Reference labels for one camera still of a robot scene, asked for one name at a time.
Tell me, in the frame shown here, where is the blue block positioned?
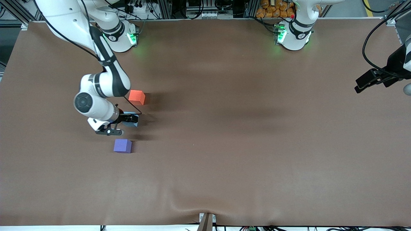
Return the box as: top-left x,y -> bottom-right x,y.
123,111 -> 139,128

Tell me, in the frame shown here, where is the orange block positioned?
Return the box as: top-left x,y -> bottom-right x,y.
128,90 -> 145,106

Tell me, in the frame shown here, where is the purple block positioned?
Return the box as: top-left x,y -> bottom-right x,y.
113,139 -> 132,154

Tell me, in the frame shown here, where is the white connector block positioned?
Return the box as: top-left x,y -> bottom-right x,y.
188,11 -> 233,20

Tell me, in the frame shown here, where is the brown table cover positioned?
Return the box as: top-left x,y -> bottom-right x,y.
0,18 -> 411,227

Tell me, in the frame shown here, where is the green-lit control box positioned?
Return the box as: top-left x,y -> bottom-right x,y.
274,23 -> 287,44

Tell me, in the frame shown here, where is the white power strip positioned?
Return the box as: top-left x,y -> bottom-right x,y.
128,3 -> 151,13

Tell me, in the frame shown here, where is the bag of oranges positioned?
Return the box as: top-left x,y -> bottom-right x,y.
256,0 -> 296,19

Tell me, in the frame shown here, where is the aluminium frame profile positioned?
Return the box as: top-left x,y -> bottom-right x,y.
0,0 -> 40,31
384,0 -> 411,27

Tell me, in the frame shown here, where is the brown clamp mount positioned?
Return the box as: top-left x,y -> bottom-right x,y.
198,212 -> 216,231

